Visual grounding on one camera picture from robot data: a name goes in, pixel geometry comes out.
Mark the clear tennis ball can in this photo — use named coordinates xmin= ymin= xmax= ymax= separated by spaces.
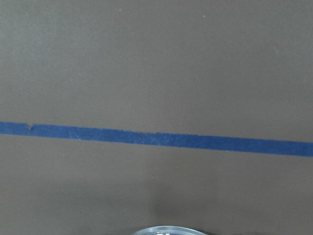
xmin=132 ymin=226 xmax=205 ymax=235

